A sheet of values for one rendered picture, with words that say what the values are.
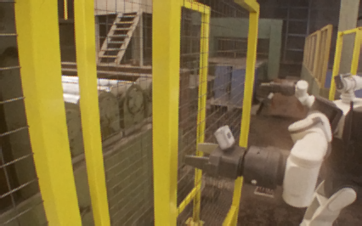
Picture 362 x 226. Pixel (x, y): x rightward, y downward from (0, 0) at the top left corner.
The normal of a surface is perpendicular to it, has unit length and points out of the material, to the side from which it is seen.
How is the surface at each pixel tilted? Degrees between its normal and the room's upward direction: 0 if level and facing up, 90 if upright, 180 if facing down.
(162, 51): 90
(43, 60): 90
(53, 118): 90
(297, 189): 90
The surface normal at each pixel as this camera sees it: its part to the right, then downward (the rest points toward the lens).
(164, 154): -0.43, 0.25
